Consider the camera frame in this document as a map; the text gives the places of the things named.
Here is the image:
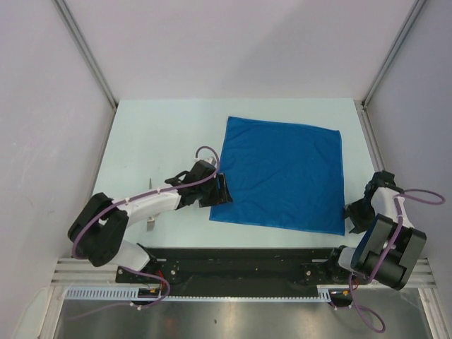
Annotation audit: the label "blue satin napkin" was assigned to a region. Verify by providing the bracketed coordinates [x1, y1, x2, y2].
[210, 117, 345, 236]

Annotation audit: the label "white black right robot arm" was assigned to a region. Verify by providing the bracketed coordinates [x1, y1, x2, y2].
[326, 170, 427, 290]

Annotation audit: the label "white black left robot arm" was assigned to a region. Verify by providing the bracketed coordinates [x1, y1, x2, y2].
[68, 158, 232, 283]

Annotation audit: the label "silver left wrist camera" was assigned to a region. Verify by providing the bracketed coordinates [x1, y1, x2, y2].
[203, 157, 217, 167]

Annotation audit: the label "white slotted cable duct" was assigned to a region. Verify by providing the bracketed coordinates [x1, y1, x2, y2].
[63, 284, 335, 303]

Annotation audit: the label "aluminium right corner post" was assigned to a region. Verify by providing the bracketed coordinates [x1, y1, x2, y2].
[362, 0, 430, 107]

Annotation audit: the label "aluminium corner post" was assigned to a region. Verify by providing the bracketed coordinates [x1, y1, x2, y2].
[52, 0, 119, 109]
[362, 0, 430, 107]

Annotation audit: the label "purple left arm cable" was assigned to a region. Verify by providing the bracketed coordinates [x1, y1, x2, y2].
[72, 145, 222, 261]

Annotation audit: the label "aluminium front frame rail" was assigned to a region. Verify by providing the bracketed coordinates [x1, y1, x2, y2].
[50, 258, 436, 288]

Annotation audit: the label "aluminium left corner post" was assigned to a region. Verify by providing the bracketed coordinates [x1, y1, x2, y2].
[52, 0, 119, 109]

